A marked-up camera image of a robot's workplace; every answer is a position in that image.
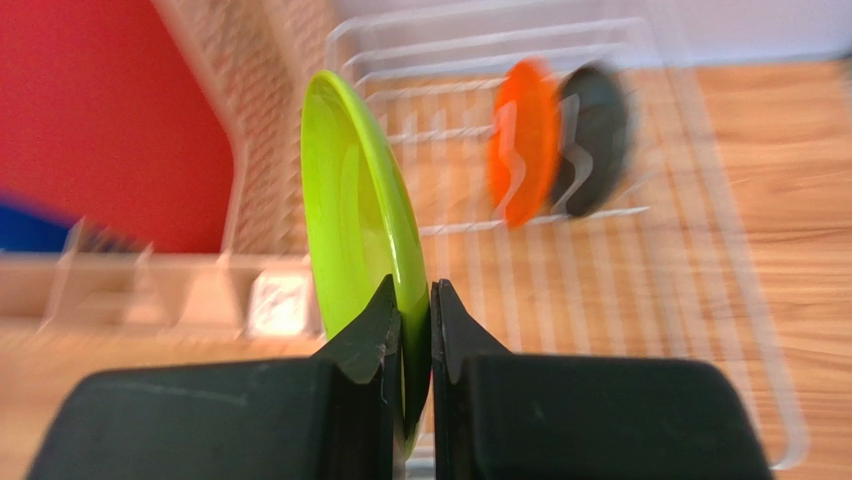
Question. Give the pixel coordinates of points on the white power adapter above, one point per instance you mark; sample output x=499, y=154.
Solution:
x=283, y=304

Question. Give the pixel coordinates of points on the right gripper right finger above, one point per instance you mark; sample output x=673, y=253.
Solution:
x=505, y=415

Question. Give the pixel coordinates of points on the green plate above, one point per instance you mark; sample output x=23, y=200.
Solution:
x=361, y=228

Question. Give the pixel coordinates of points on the blue plastic folder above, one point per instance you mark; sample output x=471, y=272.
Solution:
x=29, y=227

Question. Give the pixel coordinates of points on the orange plate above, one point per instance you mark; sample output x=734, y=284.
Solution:
x=523, y=151

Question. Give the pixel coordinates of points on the black plate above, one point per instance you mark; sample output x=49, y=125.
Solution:
x=595, y=140

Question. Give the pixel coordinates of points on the red plastic folder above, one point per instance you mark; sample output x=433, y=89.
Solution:
x=102, y=118

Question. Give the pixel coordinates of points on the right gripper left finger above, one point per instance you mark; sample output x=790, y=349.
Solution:
x=336, y=414

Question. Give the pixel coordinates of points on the pink plastic file organizer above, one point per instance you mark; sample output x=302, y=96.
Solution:
x=252, y=61

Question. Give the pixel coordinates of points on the white wire dish rack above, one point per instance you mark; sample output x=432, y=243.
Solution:
x=662, y=269

